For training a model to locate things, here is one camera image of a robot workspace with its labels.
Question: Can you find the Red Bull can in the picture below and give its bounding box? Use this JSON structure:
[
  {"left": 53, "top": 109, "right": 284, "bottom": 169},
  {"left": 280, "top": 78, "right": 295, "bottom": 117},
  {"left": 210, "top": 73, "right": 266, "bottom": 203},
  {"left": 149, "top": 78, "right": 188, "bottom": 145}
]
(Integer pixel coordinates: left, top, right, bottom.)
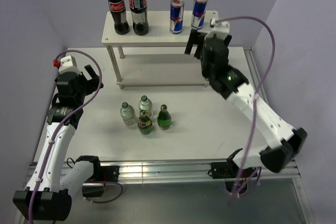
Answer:
[
  {"left": 170, "top": 0, "right": 184, "bottom": 34},
  {"left": 191, "top": 0, "right": 208, "bottom": 29}
]

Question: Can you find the green bottle gold cap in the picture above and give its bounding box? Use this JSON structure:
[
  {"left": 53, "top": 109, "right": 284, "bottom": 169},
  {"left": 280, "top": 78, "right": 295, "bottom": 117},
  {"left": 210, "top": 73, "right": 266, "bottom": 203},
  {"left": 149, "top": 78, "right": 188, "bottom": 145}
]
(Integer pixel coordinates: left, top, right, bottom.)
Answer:
[{"left": 157, "top": 104, "right": 172, "bottom": 130}]

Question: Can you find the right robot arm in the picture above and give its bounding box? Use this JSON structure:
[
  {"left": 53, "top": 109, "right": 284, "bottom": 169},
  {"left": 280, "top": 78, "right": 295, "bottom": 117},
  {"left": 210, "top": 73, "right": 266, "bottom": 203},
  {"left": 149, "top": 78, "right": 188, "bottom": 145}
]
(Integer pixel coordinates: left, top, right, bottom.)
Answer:
[{"left": 185, "top": 29, "right": 307, "bottom": 177}]

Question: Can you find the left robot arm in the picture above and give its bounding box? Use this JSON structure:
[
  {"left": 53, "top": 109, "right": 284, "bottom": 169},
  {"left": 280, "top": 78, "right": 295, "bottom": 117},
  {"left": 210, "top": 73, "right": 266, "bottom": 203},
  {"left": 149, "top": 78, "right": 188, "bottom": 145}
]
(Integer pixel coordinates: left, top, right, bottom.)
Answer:
[{"left": 13, "top": 71, "right": 103, "bottom": 223}]

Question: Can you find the white two-tier shelf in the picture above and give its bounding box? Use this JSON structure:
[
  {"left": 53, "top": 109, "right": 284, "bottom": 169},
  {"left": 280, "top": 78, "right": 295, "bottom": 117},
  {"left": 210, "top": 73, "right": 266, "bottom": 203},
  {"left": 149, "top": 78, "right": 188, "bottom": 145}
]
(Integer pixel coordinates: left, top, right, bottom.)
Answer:
[{"left": 101, "top": 11, "right": 208, "bottom": 89}]

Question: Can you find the clear Chang soda bottle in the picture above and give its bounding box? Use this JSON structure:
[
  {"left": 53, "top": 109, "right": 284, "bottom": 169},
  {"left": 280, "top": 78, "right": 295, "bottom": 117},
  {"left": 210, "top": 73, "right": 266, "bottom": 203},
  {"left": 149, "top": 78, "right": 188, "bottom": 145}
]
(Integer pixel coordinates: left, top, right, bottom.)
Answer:
[{"left": 120, "top": 102, "right": 137, "bottom": 126}]

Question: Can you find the clear glass soda bottle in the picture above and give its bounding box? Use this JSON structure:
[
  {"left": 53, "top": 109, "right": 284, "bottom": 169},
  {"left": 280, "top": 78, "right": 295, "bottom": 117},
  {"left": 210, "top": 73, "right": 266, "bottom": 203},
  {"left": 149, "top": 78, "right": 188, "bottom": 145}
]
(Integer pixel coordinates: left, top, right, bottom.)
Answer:
[{"left": 139, "top": 95, "right": 153, "bottom": 118}]

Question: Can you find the dark cola bottle red label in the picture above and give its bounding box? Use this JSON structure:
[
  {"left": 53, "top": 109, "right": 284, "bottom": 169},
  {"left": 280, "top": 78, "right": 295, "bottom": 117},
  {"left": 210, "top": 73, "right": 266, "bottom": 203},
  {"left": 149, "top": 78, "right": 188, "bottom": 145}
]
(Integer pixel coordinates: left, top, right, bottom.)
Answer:
[{"left": 129, "top": 0, "right": 149, "bottom": 36}]

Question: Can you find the green bottle colourful label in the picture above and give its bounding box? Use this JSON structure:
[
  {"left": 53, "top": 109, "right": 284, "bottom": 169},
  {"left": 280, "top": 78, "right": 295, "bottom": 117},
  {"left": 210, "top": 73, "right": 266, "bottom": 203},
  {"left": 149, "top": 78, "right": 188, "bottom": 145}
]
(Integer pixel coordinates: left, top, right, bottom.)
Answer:
[{"left": 137, "top": 110, "right": 153, "bottom": 135}]

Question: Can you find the Coca-Cola glass bottle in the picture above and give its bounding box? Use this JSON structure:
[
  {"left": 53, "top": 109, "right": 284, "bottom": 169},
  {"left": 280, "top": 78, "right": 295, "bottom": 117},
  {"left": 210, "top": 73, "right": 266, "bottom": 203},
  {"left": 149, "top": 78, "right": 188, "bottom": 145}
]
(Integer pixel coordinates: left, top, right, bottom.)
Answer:
[{"left": 108, "top": 0, "right": 129, "bottom": 35}]

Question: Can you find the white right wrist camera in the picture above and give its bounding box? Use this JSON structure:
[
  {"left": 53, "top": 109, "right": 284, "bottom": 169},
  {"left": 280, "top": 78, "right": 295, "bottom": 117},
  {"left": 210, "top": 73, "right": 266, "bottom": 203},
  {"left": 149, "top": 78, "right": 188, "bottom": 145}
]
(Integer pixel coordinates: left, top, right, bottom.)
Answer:
[{"left": 205, "top": 18, "right": 230, "bottom": 40}]

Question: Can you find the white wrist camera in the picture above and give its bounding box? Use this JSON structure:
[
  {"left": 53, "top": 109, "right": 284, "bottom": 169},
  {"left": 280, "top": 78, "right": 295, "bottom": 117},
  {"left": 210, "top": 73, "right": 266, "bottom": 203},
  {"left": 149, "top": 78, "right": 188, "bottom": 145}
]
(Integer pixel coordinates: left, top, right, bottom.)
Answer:
[
  {"left": 53, "top": 56, "right": 81, "bottom": 74},
  {"left": 205, "top": 18, "right": 230, "bottom": 40}
]

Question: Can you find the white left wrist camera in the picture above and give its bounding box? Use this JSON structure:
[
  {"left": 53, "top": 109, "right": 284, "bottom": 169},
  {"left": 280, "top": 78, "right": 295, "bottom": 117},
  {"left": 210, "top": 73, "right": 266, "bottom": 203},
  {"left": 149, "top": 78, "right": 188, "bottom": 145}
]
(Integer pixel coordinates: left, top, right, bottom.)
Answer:
[{"left": 53, "top": 56, "right": 81, "bottom": 74}]

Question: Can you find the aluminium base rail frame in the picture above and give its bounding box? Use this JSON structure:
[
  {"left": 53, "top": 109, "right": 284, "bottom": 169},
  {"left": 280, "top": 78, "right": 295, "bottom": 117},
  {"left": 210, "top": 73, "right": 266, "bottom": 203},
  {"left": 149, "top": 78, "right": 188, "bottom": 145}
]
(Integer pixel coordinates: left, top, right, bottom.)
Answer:
[{"left": 13, "top": 42, "right": 307, "bottom": 222}]

